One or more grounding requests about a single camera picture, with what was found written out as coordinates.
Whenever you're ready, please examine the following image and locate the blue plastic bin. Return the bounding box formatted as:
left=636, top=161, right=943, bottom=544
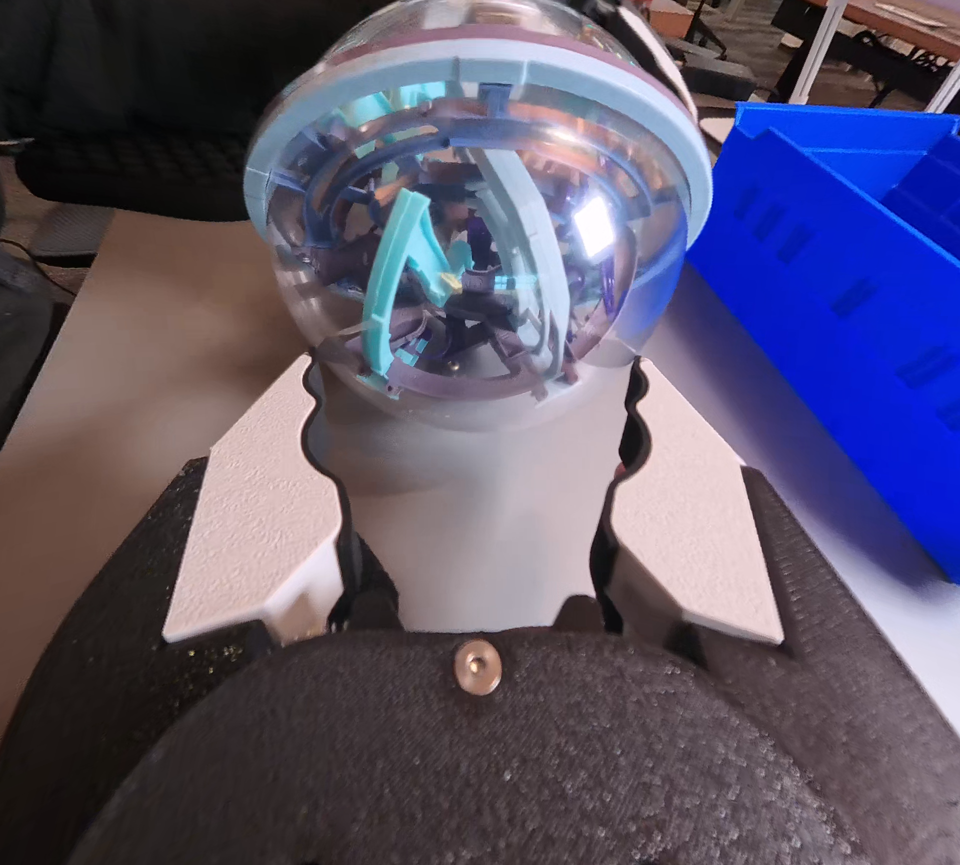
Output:
left=687, top=100, right=960, bottom=581

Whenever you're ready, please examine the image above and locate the clear plastic maze ball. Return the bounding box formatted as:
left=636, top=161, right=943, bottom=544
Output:
left=243, top=0, right=714, bottom=431

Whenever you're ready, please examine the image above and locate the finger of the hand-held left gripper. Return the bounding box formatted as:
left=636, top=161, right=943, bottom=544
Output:
left=600, top=0, right=696, bottom=124

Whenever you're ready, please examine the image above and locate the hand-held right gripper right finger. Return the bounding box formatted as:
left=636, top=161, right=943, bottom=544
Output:
left=600, top=352, right=786, bottom=644

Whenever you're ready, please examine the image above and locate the white stand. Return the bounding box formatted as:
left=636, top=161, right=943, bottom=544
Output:
left=773, top=0, right=859, bottom=109

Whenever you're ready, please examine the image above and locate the black mesh pad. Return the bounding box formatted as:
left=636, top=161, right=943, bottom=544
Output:
left=15, top=130, right=253, bottom=224

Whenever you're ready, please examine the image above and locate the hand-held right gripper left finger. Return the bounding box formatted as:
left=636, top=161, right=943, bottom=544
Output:
left=162, top=352, right=361, bottom=644

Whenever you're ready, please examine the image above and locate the person's left forearm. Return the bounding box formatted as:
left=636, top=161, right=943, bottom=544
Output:
left=0, top=0, right=403, bottom=146

